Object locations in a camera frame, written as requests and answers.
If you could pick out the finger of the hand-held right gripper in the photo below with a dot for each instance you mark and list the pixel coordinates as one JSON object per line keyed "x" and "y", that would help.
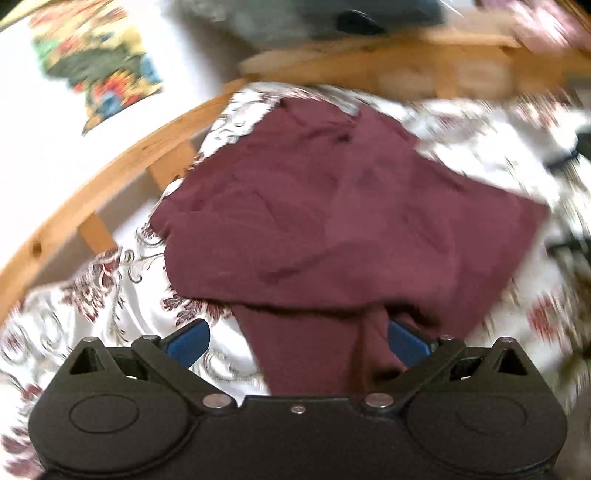
{"x": 570, "y": 245}
{"x": 577, "y": 150}

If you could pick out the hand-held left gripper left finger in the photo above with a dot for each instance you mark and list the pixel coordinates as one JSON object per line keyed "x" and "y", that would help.
{"x": 187, "y": 344}

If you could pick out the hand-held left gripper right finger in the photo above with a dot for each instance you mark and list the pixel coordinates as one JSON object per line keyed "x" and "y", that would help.
{"x": 408, "y": 344}

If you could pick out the maroon garment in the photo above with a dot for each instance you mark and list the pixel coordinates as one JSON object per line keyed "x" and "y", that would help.
{"x": 341, "y": 221}

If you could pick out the clear plastic bag of clothes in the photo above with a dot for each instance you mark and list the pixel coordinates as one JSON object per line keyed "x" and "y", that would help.
{"x": 295, "y": 21}

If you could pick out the floral satin blanket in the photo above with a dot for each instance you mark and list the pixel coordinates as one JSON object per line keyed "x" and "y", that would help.
{"x": 92, "y": 300}

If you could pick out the pink cloth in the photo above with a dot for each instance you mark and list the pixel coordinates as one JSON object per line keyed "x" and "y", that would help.
{"x": 540, "y": 21}

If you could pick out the wooden bed frame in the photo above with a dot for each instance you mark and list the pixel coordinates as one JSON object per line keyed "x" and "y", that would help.
{"x": 152, "y": 143}

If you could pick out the landscape wall poster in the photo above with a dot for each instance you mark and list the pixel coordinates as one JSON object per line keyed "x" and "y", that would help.
{"x": 99, "y": 60}

